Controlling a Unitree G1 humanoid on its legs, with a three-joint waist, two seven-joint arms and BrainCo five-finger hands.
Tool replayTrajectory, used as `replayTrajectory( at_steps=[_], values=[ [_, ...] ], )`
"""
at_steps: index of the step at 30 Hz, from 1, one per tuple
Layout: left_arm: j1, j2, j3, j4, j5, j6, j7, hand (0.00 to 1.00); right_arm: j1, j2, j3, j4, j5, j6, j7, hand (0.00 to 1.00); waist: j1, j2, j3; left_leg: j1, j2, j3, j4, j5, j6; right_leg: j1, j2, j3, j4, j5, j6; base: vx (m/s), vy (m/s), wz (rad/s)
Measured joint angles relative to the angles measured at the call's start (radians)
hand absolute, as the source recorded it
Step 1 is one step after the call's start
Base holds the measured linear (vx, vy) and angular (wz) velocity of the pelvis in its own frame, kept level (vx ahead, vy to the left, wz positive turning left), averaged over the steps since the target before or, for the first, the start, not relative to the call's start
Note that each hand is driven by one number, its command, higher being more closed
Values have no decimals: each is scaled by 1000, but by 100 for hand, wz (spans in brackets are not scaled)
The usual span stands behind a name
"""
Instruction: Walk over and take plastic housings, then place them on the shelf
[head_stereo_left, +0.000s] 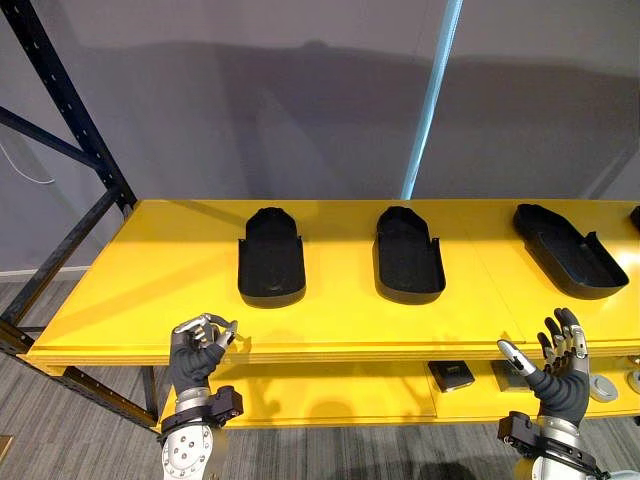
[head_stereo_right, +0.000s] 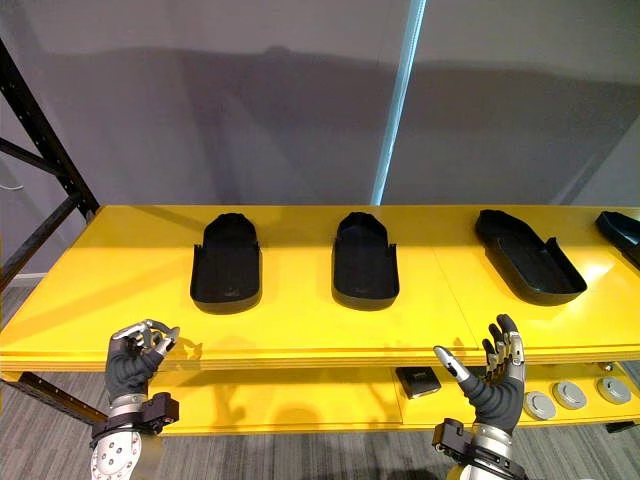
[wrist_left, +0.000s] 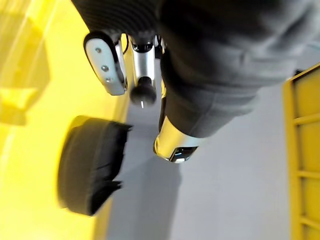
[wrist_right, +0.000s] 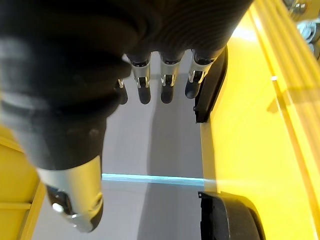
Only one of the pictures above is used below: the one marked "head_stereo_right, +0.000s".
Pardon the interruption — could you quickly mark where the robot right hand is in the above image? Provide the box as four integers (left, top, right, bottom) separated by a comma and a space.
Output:
432, 313, 527, 436

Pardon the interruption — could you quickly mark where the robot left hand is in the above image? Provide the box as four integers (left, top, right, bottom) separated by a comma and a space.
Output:
103, 319, 181, 401

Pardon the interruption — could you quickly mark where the yellow shelf board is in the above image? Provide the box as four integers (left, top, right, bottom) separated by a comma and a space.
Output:
0, 203, 640, 372
149, 360, 640, 437

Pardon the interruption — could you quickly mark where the grey round disc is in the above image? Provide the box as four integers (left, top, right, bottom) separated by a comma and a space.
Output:
551, 379, 588, 410
594, 376, 633, 405
522, 391, 557, 421

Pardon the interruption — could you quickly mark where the small black box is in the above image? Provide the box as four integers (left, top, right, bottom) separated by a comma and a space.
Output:
394, 366, 442, 400

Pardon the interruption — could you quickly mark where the black plastic housing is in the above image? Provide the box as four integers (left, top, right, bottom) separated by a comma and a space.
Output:
595, 210, 640, 268
331, 212, 402, 312
474, 209, 588, 307
189, 213, 264, 315

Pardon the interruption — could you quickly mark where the light blue vertical strip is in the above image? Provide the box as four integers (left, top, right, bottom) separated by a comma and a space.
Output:
371, 0, 428, 206

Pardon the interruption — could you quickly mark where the black metal rack frame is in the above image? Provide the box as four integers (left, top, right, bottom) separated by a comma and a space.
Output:
0, 37, 166, 427

